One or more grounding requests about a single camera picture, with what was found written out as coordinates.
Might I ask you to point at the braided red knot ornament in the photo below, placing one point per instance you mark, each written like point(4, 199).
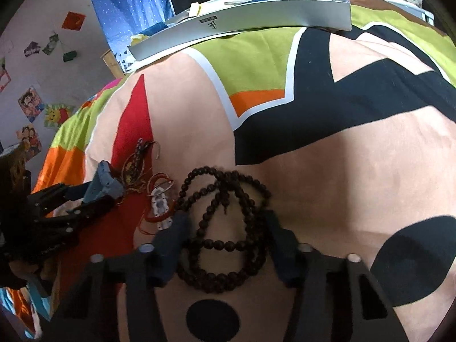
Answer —
point(137, 165)

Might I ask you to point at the colourful printed blanket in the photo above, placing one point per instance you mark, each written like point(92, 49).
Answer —
point(320, 171)

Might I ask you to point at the small wall photo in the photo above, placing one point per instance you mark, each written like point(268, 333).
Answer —
point(51, 44)
point(32, 48)

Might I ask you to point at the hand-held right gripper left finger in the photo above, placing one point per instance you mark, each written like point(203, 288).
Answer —
point(170, 253)

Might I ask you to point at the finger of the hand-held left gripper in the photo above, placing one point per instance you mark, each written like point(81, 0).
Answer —
point(71, 224)
point(103, 185)

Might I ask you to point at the grey shallow box tray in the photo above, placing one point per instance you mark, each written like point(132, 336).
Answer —
point(249, 17)

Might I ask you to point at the green wall sticker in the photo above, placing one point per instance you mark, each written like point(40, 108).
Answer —
point(69, 56)

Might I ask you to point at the yellow sun wall sticker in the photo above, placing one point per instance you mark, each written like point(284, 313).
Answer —
point(57, 115)

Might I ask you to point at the red diamond wall sticker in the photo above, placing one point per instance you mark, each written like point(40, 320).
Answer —
point(73, 20)

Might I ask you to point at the blue dotted fabric wardrobe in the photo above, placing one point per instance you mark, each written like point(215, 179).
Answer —
point(121, 3)

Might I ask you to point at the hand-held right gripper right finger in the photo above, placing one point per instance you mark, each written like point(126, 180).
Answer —
point(285, 256)

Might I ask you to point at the small wooden cabinet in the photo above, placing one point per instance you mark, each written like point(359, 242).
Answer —
point(112, 62)

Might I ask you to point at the anime character wall poster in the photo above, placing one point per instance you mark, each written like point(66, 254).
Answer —
point(31, 103)

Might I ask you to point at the red bordered wall poster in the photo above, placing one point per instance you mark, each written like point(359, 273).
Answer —
point(3, 76)

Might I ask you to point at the cartoon group wall poster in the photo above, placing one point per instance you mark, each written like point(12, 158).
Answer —
point(29, 140)

